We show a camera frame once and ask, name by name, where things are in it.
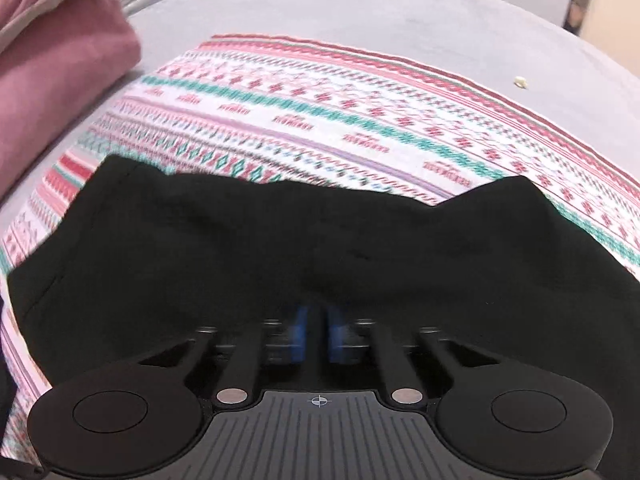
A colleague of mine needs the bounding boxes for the black pants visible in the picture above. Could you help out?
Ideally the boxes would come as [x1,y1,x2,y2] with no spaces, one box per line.
[7,154,640,480]

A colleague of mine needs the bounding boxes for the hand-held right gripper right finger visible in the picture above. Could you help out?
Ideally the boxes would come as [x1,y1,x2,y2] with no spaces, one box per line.
[325,305,502,408]

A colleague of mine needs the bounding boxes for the pink green patterned cloth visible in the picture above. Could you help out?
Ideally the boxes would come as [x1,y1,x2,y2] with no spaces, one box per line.
[0,34,640,467]

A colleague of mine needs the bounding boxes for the pink folded blanket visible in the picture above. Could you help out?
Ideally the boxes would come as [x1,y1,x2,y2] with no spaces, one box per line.
[0,0,144,202]

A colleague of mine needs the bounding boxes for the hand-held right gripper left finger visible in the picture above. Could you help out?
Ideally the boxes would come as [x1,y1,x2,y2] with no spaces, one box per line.
[134,305,311,408]

